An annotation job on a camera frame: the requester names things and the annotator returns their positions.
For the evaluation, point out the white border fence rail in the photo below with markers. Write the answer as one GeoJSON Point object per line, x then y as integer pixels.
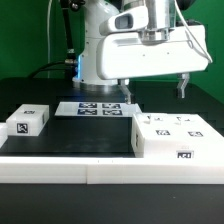
{"type": "Point", "coordinates": [70, 154]}

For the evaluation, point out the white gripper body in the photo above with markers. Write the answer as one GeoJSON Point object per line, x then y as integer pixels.
{"type": "Point", "coordinates": [123, 55]}

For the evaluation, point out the white marker base plate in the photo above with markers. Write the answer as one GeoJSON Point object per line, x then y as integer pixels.
{"type": "Point", "coordinates": [96, 109]}

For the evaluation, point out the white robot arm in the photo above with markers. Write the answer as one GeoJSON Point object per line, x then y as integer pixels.
{"type": "Point", "coordinates": [142, 38]}

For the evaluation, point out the white cabinet body box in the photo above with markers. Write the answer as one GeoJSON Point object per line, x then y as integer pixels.
{"type": "Point", "coordinates": [173, 147]}

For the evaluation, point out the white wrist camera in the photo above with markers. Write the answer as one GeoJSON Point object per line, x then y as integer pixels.
{"type": "Point", "coordinates": [127, 21]}

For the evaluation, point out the white cabinet top block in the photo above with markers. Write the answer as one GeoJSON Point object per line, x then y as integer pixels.
{"type": "Point", "coordinates": [28, 120]}

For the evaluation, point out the white cabinet door panel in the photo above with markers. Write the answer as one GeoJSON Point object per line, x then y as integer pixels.
{"type": "Point", "coordinates": [192, 125]}
{"type": "Point", "coordinates": [154, 126]}

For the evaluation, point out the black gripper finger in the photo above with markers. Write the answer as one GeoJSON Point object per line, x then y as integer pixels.
{"type": "Point", "coordinates": [183, 81]}
{"type": "Point", "coordinates": [127, 94]}

